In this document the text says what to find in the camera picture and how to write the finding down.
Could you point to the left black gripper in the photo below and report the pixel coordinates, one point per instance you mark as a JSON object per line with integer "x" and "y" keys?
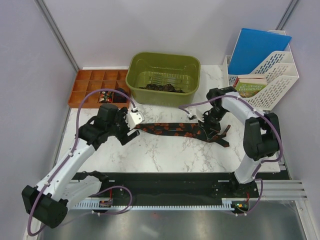
{"x": 124, "y": 137}

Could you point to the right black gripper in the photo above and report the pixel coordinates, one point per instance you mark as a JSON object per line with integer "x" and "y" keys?
{"x": 208, "y": 128}

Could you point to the black orange floral tie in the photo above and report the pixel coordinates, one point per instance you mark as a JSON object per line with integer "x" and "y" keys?
{"x": 174, "y": 129}

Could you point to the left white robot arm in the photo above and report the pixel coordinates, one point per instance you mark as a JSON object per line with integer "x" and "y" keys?
{"x": 51, "y": 198}

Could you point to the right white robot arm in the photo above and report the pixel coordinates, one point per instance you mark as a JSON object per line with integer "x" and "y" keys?
{"x": 261, "y": 137}

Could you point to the rolled dark navy tie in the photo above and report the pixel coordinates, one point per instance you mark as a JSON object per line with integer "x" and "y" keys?
{"x": 120, "y": 95}

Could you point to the rolled colourful floral tie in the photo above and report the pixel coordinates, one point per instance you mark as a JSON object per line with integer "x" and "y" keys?
{"x": 105, "y": 97}

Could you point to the green treehouse book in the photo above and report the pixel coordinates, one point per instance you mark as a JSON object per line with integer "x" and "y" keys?
{"x": 248, "y": 85}

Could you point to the dark tie in basin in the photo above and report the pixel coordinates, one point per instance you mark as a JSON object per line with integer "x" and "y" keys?
{"x": 163, "y": 88}

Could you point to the olive green plastic basin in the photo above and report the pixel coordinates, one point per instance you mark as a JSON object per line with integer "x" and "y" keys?
{"x": 181, "y": 71}

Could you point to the orange compartment tray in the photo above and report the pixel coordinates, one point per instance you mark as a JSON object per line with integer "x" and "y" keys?
{"x": 87, "y": 81}

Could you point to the white file organizer rack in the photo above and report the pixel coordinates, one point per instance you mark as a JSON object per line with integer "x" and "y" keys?
{"x": 280, "y": 72}

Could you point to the blue folder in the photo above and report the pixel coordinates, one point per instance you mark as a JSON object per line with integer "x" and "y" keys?
{"x": 252, "y": 47}

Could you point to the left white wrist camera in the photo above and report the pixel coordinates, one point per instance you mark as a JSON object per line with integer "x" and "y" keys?
{"x": 134, "y": 118}

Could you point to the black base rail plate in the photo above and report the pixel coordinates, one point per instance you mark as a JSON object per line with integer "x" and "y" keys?
{"x": 171, "y": 188}

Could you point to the grey slotted cable duct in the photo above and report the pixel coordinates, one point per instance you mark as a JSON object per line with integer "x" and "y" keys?
{"x": 97, "y": 204}

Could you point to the aluminium frame rail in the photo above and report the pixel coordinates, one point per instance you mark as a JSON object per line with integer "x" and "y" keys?
{"x": 282, "y": 187}

